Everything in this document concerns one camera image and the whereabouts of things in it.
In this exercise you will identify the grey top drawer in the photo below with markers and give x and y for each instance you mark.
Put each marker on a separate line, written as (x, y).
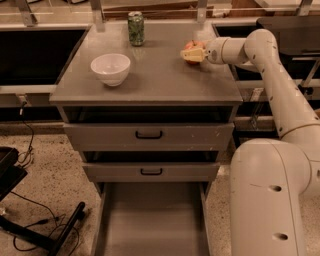
(149, 137)

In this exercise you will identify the red apple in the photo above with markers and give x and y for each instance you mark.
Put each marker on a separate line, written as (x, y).
(194, 44)

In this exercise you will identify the white ceramic bowl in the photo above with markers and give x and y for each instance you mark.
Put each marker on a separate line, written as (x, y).
(111, 69)

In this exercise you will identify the grey drawer cabinet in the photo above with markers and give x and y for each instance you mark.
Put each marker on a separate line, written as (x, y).
(161, 88)

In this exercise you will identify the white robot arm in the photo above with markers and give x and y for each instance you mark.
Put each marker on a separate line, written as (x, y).
(267, 176)

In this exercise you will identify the grey open bottom drawer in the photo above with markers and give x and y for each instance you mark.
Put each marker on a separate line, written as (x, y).
(152, 219)

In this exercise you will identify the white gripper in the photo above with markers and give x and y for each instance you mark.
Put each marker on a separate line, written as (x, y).
(214, 52)

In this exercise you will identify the black table right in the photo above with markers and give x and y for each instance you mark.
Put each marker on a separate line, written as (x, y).
(298, 39)

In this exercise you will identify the black chair base left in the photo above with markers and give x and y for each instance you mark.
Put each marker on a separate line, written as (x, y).
(42, 229)

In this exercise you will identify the green soda can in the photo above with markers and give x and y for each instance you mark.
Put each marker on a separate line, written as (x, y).
(136, 28)

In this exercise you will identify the grey middle drawer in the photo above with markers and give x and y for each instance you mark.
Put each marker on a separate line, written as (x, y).
(151, 172)

